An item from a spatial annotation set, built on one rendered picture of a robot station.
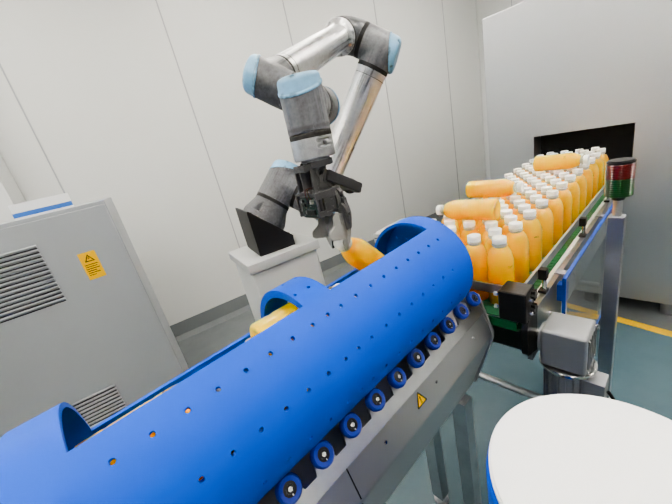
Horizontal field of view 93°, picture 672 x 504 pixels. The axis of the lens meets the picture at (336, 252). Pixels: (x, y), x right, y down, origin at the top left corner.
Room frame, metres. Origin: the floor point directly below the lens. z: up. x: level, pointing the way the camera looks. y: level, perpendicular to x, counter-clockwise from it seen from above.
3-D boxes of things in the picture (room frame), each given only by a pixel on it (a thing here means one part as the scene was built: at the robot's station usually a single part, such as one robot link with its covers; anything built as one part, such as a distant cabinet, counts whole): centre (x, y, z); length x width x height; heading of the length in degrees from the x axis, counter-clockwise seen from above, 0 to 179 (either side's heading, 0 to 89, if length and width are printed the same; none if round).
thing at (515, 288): (0.75, -0.45, 0.95); 0.10 x 0.07 x 0.10; 39
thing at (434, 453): (0.89, -0.20, 0.31); 0.06 x 0.06 x 0.63; 39
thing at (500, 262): (0.85, -0.47, 1.00); 0.07 x 0.07 x 0.19
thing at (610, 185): (0.84, -0.82, 1.18); 0.06 x 0.06 x 0.05
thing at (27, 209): (1.77, 1.45, 1.48); 0.24 x 0.12 x 0.08; 126
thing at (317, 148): (0.71, 0.00, 1.47); 0.10 x 0.09 x 0.05; 39
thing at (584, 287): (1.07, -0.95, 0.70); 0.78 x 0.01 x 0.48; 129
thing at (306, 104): (0.72, 0.00, 1.55); 0.10 x 0.09 x 0.12; 163
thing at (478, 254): (0.91, -0.43, 1.00); 0.07 x 0.07 x 0.19
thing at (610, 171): (0.84, -0.82, 1.23); 0.06 x 0.06 x 0.04
